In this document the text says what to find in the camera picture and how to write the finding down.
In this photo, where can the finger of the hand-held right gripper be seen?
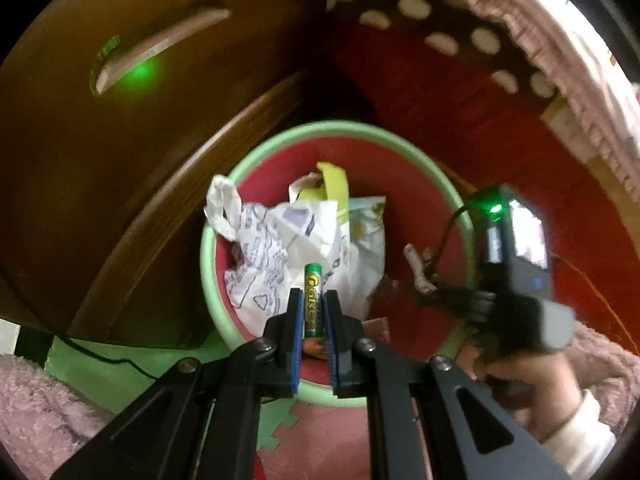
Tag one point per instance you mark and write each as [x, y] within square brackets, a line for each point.
[460, 302]

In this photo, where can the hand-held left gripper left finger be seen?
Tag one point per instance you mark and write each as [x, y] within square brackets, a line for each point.
[295, 330]

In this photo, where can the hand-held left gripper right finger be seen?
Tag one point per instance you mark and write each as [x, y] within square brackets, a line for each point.
[330, 340]

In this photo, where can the green cylindrical battery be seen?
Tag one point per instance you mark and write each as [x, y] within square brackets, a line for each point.
[314, 300]

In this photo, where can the white plastic bag blue print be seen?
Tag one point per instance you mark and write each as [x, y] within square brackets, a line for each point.
[260, 260]

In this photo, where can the light blue snack bag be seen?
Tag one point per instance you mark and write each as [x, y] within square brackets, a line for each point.
[365, 240]

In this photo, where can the green rimmed red plastic bin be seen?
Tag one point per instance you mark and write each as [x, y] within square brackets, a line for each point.
[400, 200]

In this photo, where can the white and green carton box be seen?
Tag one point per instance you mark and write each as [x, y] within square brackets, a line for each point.
[335, 185]

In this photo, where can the person's right forearm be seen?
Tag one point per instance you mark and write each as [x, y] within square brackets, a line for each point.
[575, 440]

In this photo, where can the person's right hand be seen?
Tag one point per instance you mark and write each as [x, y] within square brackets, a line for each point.
[530, 390]

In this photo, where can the red foam mat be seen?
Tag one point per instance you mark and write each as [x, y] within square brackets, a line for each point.
[325, 440]

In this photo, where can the green foam mat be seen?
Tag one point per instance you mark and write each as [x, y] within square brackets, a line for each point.
[150, 355]

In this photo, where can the pink fuzzy clothing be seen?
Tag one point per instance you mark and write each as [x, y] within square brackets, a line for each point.
[610, 375]

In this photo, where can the pink ruffled cloth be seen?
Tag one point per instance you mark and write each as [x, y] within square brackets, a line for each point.
[575, 60]

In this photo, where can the brown wooden cabinet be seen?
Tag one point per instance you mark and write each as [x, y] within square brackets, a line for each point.
[100, 185]

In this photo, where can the brown polka dot cloth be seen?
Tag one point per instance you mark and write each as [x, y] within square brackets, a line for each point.
[450, 25]

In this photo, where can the purple fuzzy blanket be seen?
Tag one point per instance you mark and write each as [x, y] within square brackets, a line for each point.
[45, 410]

